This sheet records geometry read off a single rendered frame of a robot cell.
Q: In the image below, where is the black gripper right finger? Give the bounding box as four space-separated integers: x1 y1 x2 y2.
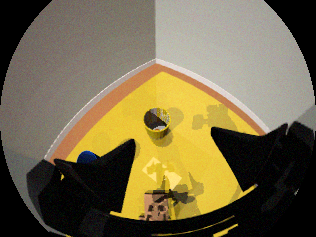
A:
210 123 288 192

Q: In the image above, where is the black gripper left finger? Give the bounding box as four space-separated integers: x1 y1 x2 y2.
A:
53 138 135 214

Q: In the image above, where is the brown wooden catapult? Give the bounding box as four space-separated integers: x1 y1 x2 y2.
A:
139 192 169 222

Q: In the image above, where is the yellow cup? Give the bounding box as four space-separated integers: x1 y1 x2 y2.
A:
142 106 171 139

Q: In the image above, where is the blue plastic cup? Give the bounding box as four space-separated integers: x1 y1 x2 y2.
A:
77 150 100 164

